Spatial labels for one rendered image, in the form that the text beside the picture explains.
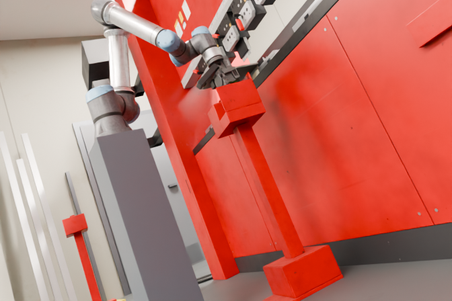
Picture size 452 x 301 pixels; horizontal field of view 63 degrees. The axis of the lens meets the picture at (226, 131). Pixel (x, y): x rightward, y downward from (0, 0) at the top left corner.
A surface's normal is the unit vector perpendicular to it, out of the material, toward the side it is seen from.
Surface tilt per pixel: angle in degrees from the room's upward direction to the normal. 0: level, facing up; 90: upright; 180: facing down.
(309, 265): 90
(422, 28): 90
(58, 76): 90
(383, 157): 90
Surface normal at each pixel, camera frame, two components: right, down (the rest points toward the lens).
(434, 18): -0.86, 0.24
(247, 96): 0.26, -0.33
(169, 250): 0.45, -0.38
